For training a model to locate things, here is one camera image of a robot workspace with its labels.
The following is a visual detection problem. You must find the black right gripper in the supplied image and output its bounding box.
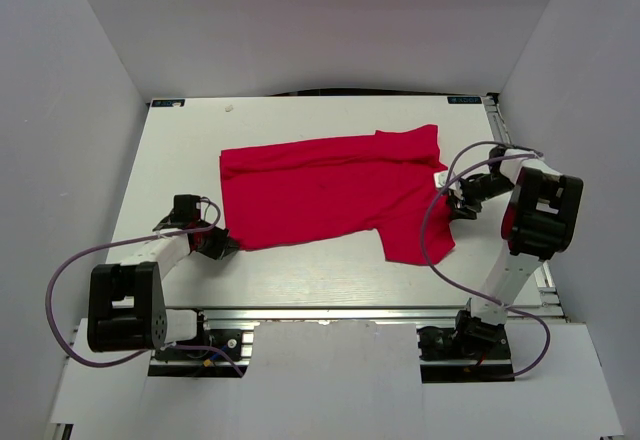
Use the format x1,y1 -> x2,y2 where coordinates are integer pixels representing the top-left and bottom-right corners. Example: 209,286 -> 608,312
445,173 -> 514,221

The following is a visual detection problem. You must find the red t shirt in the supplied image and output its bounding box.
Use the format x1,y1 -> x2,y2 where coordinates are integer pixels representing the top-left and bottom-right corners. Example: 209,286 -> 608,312
219,125 -> 455,265

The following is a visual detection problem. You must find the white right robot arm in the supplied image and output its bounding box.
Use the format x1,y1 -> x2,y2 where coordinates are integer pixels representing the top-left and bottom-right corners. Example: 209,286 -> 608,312
440,143 -> 584,359

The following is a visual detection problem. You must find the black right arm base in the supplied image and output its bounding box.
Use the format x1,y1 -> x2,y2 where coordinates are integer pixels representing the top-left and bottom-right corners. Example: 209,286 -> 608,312
417,326 -> 514,384

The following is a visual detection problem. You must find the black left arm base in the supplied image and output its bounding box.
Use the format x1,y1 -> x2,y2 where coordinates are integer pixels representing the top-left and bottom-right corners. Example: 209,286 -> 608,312
148,310 -> 249,378

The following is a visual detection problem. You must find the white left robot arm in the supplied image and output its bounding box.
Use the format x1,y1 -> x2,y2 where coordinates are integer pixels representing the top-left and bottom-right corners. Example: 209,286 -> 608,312
87,194 -> 239,359

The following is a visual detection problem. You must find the blue corner sticker right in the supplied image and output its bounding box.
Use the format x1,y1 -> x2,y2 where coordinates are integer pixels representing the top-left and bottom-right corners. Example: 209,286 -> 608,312
447,96 -> 483,105

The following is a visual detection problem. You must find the blue corner sticker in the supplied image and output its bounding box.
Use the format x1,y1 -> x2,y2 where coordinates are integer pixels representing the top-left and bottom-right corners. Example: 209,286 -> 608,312
447,96 -> 483,105
151,99 -> 186,108

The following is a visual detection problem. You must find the blue corner sticker left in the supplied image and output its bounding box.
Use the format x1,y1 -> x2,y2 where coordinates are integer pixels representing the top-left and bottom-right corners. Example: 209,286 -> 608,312
151,99 -> 186,108

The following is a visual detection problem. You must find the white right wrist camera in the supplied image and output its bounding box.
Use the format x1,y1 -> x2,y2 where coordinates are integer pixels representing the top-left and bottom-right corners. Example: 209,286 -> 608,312
433,170 -> 463,200

